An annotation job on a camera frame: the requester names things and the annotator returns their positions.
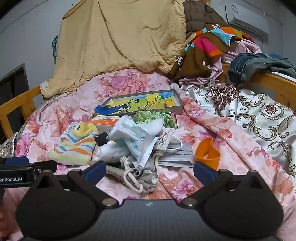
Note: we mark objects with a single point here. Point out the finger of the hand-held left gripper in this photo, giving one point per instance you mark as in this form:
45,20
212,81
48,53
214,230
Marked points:
17,160
45,166

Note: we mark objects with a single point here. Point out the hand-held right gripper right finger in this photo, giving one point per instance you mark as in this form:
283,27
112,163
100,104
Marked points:
203,171

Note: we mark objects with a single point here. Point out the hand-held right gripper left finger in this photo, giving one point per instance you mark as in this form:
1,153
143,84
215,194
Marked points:
96,171

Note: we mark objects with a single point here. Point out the orange plastic cup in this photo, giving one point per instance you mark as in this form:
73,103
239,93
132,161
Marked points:
205,148

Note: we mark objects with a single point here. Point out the white gauze cloth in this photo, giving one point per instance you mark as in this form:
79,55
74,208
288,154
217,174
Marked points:
106,150

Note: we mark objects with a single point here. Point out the grey face mask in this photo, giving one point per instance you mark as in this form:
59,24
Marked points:
178,157

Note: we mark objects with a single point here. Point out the striped pastel sock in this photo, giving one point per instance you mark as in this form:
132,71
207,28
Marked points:
74,148

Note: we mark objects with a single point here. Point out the white plastic packet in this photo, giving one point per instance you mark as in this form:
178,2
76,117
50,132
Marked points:
129,139

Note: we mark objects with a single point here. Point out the grey tray with cartoon drawing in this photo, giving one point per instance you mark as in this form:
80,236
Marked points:
143,102

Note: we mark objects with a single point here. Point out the white and blue carton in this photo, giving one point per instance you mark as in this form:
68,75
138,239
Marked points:
70,129

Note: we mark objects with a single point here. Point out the orange and white carton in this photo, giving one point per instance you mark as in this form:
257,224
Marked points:
104,121

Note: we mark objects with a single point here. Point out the glass jar of green paper stars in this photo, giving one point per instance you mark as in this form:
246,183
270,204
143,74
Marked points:
168,121

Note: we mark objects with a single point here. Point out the dark framed window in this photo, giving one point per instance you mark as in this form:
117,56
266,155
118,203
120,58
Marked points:
11,88

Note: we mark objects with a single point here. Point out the cream ornate patterned blanket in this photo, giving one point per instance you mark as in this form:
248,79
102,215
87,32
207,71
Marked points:
266,129

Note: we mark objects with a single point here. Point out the pink floral bedsheet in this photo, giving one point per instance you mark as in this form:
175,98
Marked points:
138,83

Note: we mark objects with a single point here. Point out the brown multicoloured patchwork garment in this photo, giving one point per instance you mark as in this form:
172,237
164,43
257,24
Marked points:
196,60

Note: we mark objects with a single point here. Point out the blue denim jeans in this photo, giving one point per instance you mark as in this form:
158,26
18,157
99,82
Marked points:
249,64

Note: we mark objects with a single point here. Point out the yellow quilt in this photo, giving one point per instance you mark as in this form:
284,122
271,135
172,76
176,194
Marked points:
115,41

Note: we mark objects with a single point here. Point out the teal cloth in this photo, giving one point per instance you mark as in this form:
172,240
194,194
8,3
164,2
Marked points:
277,56

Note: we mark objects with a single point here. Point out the brown quilted jacket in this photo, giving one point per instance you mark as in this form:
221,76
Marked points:
198,18

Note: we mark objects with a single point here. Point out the white air conditioner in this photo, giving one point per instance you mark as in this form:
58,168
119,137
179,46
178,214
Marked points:
249,18

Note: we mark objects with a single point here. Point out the wooden bed frame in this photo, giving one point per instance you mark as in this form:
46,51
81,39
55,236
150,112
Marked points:
272,85

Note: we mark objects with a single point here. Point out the teal wall poster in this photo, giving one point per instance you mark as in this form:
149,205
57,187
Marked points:
55,48

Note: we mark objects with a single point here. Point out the colourful wall poster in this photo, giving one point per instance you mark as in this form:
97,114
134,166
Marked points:
207,1

